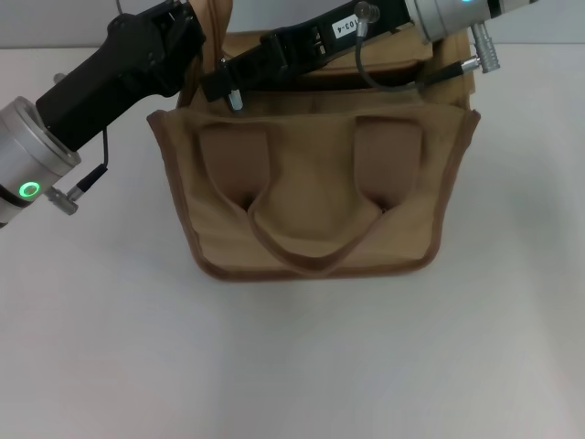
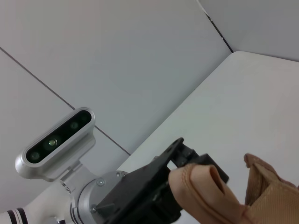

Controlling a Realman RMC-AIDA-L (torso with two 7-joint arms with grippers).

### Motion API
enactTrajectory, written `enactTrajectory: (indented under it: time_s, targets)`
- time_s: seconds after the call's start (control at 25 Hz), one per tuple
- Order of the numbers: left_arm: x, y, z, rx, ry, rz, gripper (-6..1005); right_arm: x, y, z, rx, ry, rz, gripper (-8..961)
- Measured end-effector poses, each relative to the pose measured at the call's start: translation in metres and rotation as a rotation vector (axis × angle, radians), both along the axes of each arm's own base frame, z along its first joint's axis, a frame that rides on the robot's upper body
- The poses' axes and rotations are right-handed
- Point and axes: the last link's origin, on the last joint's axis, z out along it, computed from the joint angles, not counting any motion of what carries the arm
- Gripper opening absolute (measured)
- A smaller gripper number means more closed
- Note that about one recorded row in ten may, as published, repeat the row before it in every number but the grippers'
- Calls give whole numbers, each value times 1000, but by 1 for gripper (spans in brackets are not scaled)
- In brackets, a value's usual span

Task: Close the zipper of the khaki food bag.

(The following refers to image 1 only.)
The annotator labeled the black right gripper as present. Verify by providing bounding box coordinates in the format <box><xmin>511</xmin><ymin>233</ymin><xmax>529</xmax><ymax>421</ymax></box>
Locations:
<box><xmin>222</xmin><ymin>0</ymin><xmax>424</xmax><ymax>79</ymax></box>

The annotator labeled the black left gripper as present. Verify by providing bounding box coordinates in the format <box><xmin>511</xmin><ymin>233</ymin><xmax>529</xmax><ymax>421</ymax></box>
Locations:
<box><xmin>35</xmin><ymin>0</ymin><xmax>207</xmax><ymax>152</ymax></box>

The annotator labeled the khaki canvas food bag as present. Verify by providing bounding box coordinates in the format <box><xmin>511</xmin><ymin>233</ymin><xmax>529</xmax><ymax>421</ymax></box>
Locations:
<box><xmin>145</xmin><ymin>0</ymin><xmax>483</xmax><ymax>281</ymax></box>

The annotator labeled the left gripper connector cable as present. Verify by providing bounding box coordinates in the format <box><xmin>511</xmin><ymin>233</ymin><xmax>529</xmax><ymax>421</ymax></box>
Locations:
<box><xmin>45</xmin><ymin>127</ymin><xmax>110</xmax><ymax>216</ymax></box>

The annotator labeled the gripper connector cable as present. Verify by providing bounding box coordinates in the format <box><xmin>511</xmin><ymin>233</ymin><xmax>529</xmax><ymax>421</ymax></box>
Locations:
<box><xmin>45</xmin><ymin>127</ymin><xmax>110</xmax><ymax>216</ymax></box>
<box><xmin>355</xmin><ymin>1</ymin><xmax>503</xmax><ymax>91</ymax></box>

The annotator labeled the right gripper connector cable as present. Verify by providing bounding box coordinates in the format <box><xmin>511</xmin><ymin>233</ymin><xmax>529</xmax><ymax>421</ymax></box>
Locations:
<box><xmin>355</xmin><ymin>1</ymin><xmax>503</xmax><ymax>91</ymax></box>

